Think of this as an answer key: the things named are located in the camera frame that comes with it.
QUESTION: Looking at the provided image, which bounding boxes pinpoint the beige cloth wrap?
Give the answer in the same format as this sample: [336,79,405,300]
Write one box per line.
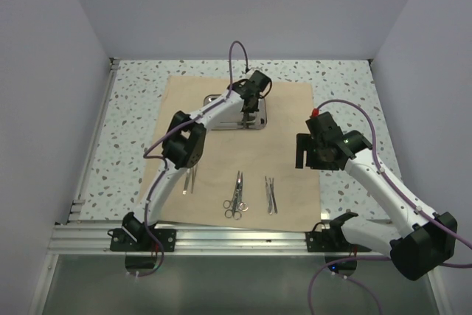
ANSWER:
[158,82,321,232]

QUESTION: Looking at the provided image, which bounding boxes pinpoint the steel scalpel handle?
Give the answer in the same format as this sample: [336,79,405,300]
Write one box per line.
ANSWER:
[265,177,275,215]
[265,176,273,215]

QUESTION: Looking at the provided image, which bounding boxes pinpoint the steel forceps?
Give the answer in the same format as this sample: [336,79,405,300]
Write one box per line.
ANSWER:
[182,168,192,195]
[190,165,198,193]

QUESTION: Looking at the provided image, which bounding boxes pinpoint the steel scissors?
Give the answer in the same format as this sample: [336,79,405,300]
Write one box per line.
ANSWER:
[235,171,249,212]

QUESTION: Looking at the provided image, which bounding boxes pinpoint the steel hemostat clamp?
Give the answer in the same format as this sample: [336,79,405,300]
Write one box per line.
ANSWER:
[223,171,242,220]

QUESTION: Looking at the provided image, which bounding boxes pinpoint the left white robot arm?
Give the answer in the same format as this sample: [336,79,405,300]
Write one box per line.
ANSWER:
[122,70,272,251]

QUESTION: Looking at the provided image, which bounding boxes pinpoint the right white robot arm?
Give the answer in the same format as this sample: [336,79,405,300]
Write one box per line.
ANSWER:
[295,111,457,280]

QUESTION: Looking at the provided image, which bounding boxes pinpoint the steel instrument tray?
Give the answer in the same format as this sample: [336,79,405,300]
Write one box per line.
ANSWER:
[199,93,268,131]

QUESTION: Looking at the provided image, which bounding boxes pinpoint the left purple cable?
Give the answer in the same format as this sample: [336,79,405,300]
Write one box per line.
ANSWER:
[142,41,250,277]

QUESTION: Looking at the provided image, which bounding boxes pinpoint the purple cable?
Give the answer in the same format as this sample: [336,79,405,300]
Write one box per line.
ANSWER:
[142,41,250,277]
[308,99,472,315]

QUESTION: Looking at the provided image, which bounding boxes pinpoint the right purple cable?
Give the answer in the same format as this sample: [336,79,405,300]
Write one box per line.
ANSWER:
[308,99,472,315]

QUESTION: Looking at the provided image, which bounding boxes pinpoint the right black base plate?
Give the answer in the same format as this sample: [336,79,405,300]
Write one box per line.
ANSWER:
[305,229,371,252]

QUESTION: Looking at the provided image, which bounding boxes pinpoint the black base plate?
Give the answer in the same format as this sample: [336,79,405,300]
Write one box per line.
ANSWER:
[305,229,371,252]
[107,228,177,252]

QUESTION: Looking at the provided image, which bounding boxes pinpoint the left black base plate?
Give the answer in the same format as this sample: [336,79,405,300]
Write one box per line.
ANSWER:
[107,228,177,252]

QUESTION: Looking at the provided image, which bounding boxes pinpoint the aluminium rail frame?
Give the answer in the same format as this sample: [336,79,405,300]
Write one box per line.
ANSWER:
[29,58,441,314]

